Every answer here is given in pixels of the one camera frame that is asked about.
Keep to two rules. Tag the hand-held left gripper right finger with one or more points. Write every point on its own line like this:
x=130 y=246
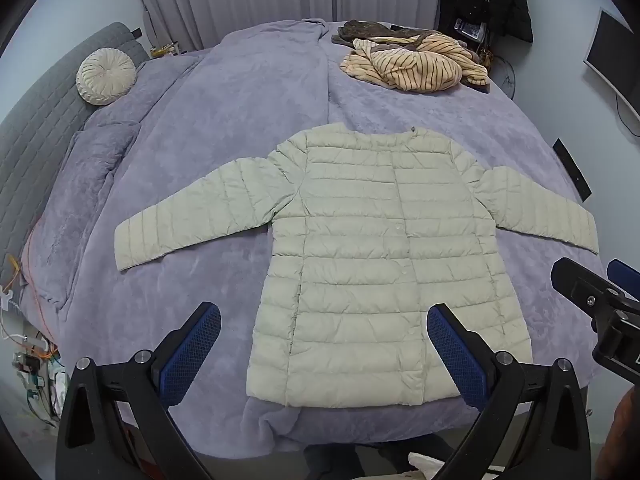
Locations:
x=455 y=355

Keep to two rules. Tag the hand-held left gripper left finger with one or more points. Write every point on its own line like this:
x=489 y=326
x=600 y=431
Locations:
x=192 y=355

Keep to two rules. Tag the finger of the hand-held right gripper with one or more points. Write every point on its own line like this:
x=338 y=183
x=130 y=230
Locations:
x=622 y=272
x=582 y=287

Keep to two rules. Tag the cream quilted puffer jacket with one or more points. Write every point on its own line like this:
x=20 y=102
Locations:
x=360 y=270

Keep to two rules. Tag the person's right hand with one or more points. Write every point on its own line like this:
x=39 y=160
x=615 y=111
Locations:
x=622 y=430

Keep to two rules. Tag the black flat strip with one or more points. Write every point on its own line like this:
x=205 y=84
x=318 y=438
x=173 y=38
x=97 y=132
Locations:
x=572 y=170

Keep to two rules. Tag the white crumpled cloth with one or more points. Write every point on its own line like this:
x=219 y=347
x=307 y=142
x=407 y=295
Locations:
x=425 y=466

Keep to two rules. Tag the black computer monitor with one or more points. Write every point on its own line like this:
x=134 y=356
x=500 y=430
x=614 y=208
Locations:
x=612 y=55

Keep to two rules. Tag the black standing fan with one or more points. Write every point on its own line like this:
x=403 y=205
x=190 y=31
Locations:
x=505 y=77

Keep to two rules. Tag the purple fleece blanket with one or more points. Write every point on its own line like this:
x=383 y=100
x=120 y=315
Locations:
x=240 y=110

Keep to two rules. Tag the grey quilted headboard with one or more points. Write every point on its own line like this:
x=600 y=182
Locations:
x=35 y=150

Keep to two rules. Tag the cream striped fleece garment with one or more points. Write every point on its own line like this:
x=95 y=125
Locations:
x=415 y=67

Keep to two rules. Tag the round cream pleated cushion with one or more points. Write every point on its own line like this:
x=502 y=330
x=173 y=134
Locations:
x=106 y=76

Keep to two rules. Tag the dark brown garment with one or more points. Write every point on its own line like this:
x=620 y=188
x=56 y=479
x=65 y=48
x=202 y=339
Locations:
x=365 y=30

